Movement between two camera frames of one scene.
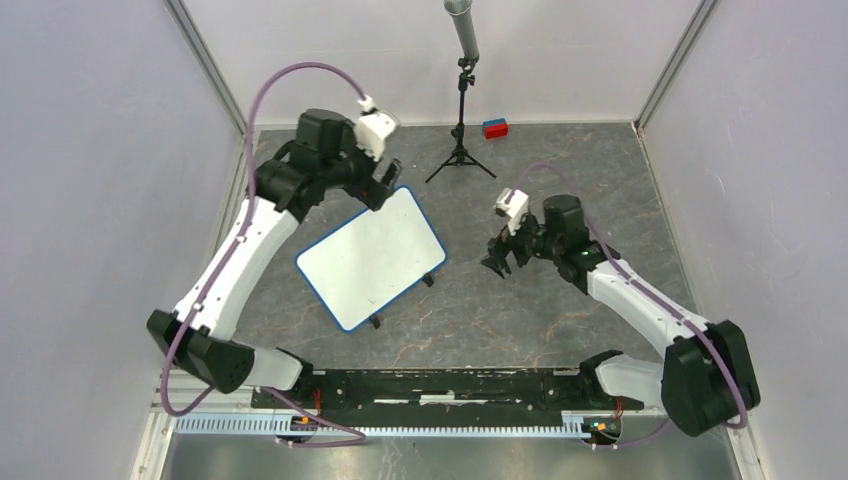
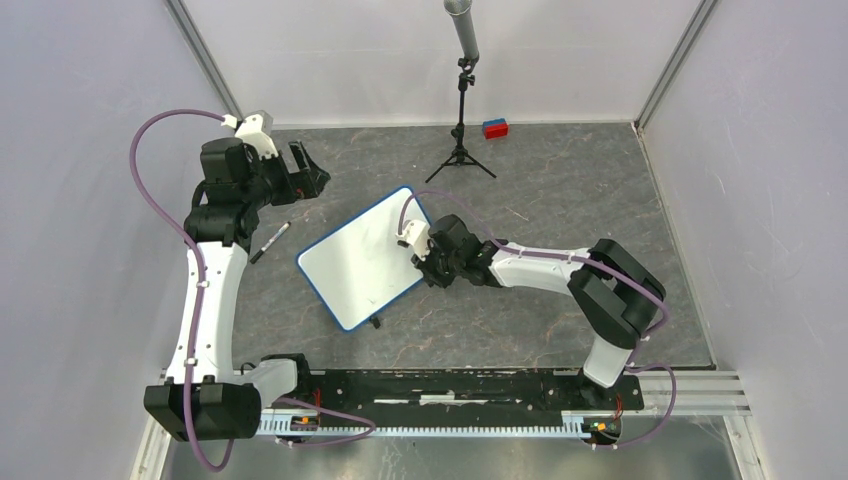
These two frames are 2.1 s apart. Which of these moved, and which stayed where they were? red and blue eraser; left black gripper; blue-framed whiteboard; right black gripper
Moved: right black gripper; left black gripper
Stayed: blue-framed whiteboard; red and blue eraser
